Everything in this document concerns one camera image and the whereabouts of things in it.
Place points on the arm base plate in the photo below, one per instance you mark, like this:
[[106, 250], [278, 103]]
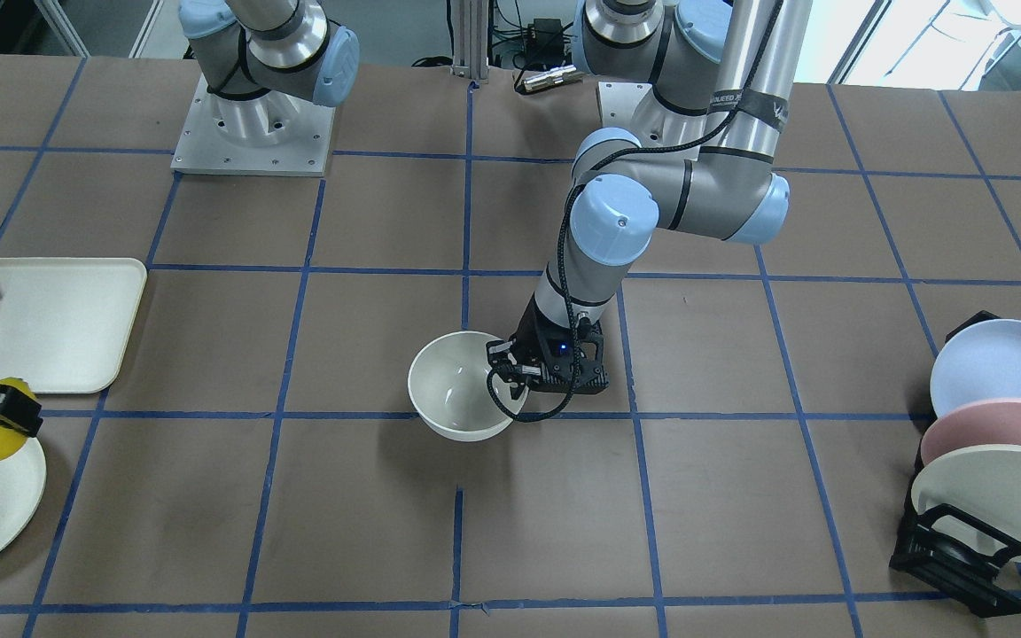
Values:
[[272, 135], [634, 107]]

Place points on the light blue plate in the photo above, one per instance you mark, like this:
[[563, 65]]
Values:
[[981, 362]]

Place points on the cream plate in rack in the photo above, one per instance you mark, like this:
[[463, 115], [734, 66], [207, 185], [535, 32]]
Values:
[[983, 481]]

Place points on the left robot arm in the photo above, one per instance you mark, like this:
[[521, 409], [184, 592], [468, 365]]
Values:
[[696, 158]]

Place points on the white rectangular tray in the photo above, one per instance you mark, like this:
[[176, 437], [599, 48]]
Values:
[[65, 322]]

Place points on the white ceramic bowl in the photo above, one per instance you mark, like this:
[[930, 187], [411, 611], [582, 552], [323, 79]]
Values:
[[447, 385]]

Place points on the aluminium frame post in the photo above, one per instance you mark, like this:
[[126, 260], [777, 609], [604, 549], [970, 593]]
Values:
[[469, 37]]

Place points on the black power adapter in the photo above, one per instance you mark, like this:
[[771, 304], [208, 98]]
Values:
[[545, 37]]

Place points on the silver metal connector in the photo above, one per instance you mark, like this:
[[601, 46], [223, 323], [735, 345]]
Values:
[[549, 79]]

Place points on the pink plate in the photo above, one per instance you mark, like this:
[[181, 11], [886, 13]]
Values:
[[986, 422]]

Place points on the black dish rack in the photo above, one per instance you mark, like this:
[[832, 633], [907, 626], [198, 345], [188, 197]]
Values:
[[951, 566]]

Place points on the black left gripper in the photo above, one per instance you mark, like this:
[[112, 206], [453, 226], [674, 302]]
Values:
[[530, 340]]

